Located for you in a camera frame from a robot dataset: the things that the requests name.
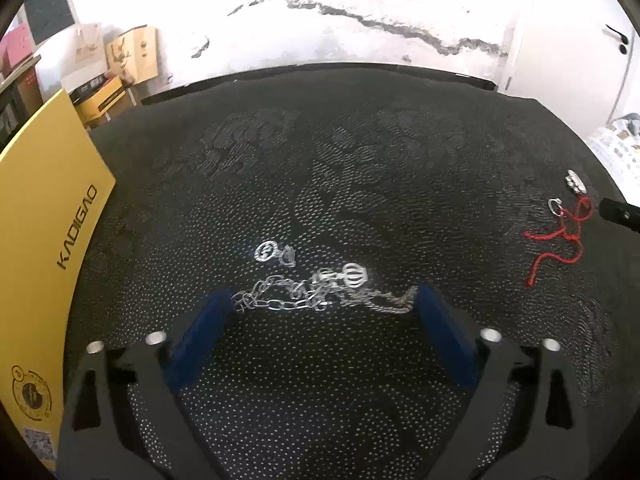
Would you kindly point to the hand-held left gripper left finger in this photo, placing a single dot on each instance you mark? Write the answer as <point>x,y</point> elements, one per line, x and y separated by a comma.
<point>197,332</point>

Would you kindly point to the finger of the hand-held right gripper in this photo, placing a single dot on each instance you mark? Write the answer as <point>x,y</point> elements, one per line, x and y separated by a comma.
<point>620,211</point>

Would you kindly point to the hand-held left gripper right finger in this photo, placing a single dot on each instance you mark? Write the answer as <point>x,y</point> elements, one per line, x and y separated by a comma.
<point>446,335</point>

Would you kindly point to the silver beaded clasp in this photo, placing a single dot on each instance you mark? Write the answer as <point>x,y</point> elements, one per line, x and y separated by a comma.
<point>574,180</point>

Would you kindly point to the printed white cloth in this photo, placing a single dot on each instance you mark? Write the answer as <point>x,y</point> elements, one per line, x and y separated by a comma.
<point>617,147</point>

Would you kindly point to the black patterned table mat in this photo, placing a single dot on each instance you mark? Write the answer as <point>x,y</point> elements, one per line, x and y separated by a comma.
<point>345,240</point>

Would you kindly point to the yellow cardboard box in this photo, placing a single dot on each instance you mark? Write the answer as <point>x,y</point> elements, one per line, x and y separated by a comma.
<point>47,240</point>

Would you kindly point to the yellow and black box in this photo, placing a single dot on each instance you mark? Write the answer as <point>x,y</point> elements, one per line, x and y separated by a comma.
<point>100,97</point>

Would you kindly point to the brown cardboard carton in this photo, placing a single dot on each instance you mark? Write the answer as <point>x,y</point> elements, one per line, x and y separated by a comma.
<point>132,55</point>

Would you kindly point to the white paper shopping bag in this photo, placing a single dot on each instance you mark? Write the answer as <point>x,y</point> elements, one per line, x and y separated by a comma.
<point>82,57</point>

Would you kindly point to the pink box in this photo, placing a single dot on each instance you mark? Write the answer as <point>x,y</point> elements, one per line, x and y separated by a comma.
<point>15,47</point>

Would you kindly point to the white framed dark board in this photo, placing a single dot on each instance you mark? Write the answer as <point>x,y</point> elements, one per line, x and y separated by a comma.
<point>46,10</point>

